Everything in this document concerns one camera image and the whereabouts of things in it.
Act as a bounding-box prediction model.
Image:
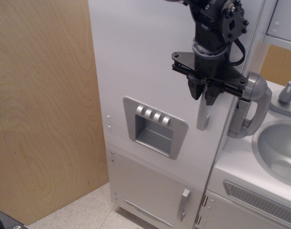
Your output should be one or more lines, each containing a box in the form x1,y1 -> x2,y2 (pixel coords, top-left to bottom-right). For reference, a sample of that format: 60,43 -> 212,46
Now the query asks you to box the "white toy kitchen cabinet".
195,0 -> 291,229

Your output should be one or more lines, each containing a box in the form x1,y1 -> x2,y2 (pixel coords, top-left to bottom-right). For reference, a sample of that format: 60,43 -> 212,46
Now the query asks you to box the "brass cabinet hinge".
196,215 -> 202,225
202,195 -> 208,206

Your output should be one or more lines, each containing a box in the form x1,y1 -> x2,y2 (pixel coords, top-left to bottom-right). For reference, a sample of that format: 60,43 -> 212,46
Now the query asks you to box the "white fridge door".
87,0 -> 265,189

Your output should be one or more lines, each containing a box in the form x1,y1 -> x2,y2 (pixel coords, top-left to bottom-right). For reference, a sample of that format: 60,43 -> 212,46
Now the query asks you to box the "silver fridge door handle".
196,94 -> 210,131

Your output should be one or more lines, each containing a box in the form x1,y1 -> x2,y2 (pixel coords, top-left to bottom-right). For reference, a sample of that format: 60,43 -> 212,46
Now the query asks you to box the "silver ice dispenser panel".
122,96 -> 189,160

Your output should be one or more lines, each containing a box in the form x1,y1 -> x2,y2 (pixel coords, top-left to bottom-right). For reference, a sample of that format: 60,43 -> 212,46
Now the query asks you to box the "grey oven vent panel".
223,180 -> 291,225

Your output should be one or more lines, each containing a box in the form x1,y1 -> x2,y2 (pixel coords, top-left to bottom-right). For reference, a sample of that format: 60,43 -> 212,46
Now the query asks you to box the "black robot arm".
172,0 -> 249,105

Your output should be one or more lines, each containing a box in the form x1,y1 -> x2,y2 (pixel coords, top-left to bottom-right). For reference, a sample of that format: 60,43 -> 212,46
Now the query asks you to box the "plywood board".
0,0 -> 108,224

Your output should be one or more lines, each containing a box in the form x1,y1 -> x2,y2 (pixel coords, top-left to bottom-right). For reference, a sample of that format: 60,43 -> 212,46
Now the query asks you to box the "brass cabinet hinge upper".
202,195 -> 208,206

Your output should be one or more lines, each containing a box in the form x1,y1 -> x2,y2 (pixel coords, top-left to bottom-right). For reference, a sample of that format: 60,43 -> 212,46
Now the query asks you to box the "silver toy faucet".
269,81 -> 291,115

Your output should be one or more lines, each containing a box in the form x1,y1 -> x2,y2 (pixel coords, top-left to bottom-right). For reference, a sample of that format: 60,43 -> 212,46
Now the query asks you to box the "silver freezer door handle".
177,188 -> 191,222

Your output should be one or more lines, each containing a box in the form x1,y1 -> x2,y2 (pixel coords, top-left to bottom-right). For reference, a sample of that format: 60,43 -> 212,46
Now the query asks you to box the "white freezer lower door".
106,144 -> 203,229

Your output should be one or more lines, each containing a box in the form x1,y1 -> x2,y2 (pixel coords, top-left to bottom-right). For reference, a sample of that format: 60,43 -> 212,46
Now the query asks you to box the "brass cabinet hinge lower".
196,215 -> 202,225

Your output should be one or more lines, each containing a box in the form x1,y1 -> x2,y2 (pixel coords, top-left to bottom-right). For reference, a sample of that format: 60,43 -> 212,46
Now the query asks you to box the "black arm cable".
227,39 -> 246,66

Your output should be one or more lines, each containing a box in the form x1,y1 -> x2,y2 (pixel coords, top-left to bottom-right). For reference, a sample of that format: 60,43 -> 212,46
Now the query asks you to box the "silver toy telephone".
228,72 -> 272,139

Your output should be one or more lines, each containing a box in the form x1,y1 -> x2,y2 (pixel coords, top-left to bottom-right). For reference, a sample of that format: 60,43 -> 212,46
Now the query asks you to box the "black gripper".
172,52 -> 248,105

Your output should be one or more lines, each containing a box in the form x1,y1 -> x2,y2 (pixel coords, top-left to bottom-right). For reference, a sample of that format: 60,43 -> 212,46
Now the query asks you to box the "silver sink basin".
252,120 -> 291,186

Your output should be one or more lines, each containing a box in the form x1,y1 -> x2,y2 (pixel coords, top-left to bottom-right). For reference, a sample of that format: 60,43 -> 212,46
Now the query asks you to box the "black equipment corner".
0,211 -> 29,229

